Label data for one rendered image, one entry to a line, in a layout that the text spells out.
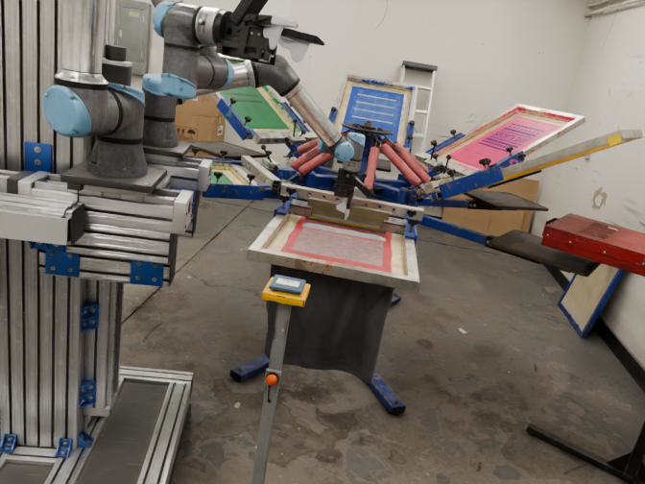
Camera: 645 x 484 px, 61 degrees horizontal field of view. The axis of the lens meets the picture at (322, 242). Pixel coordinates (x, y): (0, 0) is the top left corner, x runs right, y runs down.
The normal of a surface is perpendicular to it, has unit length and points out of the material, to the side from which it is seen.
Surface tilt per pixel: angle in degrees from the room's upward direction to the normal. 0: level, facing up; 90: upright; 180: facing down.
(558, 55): 90
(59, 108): 98
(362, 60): 90
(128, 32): 90
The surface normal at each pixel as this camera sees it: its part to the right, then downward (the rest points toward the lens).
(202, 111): 0.00, 0.34
